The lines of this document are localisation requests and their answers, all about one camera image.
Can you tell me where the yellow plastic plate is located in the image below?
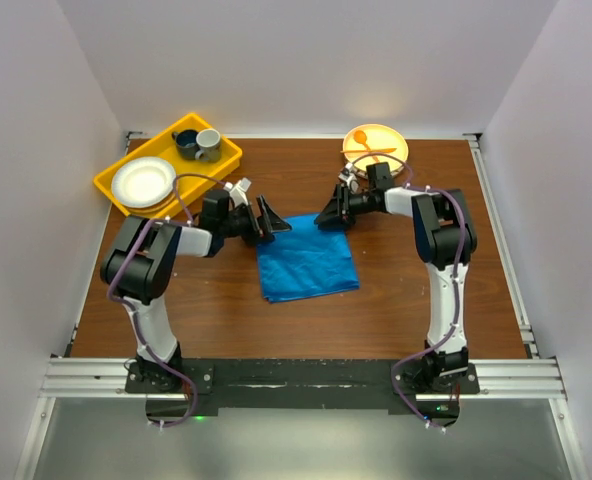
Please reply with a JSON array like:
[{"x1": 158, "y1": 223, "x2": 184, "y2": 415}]
[{"x1": 341, "y1": 124, "x2": 409, "y2": 179}]

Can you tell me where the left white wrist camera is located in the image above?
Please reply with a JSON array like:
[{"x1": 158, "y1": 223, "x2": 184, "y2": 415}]
[{"x1": 224, "y1": 178, "x2": 251, "y2": 207}]

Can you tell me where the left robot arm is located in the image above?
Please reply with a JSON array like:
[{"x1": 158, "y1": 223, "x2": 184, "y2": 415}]
[{"x1": 100, "y1": 187, "x2": 292, "y2": 392}]

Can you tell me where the white paper plate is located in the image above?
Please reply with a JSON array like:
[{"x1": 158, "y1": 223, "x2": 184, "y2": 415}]
[{"x1": 111, "y1": 156, "x2": 176, "y2": 209}]

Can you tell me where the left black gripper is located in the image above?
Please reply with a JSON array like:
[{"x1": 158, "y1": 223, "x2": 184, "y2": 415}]
[{"x1": 219, "y1": 195, "x2": 290, "y2": 247}]

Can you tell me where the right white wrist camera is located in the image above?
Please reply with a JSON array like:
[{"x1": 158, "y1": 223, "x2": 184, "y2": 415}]
[{"x1": 338, "y1": 162, "x2": 360, "y2": 193}]

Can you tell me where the grey mug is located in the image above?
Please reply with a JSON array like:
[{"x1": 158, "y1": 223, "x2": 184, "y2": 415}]
[{"x1": 194, "y1": 128, "x2": 221, "y2": 163}]

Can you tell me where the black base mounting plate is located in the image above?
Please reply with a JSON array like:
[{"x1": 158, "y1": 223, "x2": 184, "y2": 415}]
[{"x1": 124, "y1": 358, "x2": 480, "y2": 420}]

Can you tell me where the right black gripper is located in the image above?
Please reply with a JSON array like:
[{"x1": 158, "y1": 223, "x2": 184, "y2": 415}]
[{"x1": 314, "y1": 184, "x2": 374, "y2": 230}]

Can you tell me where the blue cloth napkin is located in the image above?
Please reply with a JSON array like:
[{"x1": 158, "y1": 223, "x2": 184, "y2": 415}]
[{"x1": 256, "y1": 214, "x2": 360, "y2": 303}]

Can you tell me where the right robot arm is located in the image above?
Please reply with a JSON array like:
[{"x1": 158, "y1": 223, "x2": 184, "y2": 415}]
[{"x1": 315, "y1": 163, "x2": 477, "y2": 393}]

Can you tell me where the yellow plastic tray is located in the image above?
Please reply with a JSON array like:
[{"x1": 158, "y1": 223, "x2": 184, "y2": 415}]
[{"x1": 93, "y1": 113, "x2": 242, "y2": 218}]

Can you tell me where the orange plastic spoon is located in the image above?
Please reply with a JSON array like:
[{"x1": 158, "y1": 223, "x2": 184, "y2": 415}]
[{"x1": 353, "y1": 129, "x2": 371, "y2": 149}]

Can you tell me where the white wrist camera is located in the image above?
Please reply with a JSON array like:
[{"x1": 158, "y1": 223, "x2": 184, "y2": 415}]
[
  {"x1": 224, "y1": 178, "x2": 251, "y2": 207},
  {"x1": 338, "y1": 162, "x2": 360, "y2": 193}
]

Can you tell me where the dark blue mug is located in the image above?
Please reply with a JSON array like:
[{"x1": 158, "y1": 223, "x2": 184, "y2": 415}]
[{"x1": 171, "y1": 129, "x2": 198, "y2": 161}]

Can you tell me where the orange plastic knife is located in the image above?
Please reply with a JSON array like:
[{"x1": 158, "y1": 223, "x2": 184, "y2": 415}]
[{"x1": 340, "y1": 147, "x2": 397, "y2": 154}]

